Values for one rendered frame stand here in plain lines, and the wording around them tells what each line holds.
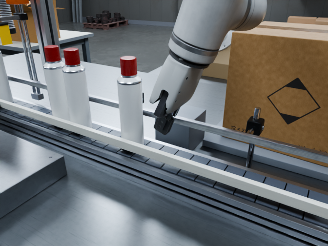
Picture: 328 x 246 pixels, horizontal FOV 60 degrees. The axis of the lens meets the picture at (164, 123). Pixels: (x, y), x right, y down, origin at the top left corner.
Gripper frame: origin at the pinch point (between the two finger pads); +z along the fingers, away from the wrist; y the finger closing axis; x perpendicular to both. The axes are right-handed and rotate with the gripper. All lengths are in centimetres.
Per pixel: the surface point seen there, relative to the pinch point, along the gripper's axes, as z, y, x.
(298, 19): 69, -716, -42
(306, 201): -5.3, 4.2, 28.2
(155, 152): 4.2, 4.0, 2.1
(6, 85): 21, -1, -51
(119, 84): -3.9, 2.4, -11.1
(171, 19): 219, -758, -376
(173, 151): 7.4, -2.7, 3.5
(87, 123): 12.7, 0.4, -18.6
